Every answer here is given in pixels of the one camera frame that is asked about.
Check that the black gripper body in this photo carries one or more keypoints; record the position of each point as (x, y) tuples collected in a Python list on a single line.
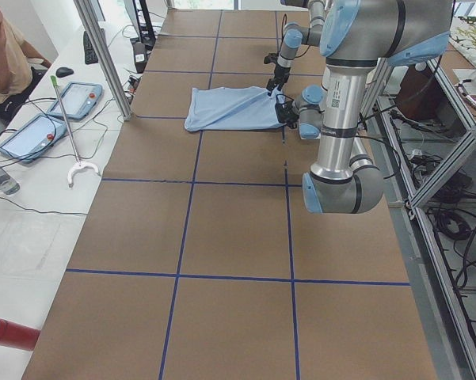
[(288, 113), (279, 73)]

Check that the light blue t-shirt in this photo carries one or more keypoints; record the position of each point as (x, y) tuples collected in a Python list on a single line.
[(228, 109)]

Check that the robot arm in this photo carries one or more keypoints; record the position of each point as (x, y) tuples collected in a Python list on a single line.
[(352, 36), (294, 36)]

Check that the black power adapter with label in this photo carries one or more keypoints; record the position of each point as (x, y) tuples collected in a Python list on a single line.
[(140, 56)]

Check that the black keyboard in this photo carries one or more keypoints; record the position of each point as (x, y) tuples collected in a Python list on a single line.
[(90, 55)]

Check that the blue teach pendant far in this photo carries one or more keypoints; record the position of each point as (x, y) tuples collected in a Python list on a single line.
[(78, 98)]

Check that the blue teach pendant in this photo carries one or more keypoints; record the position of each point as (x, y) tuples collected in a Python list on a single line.
[(78, 98), (34, 138)]

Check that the white reacher grabber stick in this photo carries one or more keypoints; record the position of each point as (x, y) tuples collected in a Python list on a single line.
[(79, 165)]

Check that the black computer mouse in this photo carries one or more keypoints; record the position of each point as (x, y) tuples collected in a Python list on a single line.
[(63, 72)]

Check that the blue teach pendant near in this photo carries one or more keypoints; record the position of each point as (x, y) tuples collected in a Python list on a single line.
[(34, 138)]

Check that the seated person in beige shirt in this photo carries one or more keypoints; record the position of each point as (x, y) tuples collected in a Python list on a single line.
[(17, 77)]

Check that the red cylinder tube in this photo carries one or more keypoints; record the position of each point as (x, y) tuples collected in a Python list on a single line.
[(13, 335)]

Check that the white camera mast base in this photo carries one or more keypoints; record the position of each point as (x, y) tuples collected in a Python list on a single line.
[(325, 82)]

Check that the aluminium frame post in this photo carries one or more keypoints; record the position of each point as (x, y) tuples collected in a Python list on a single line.
[(91, 25)]

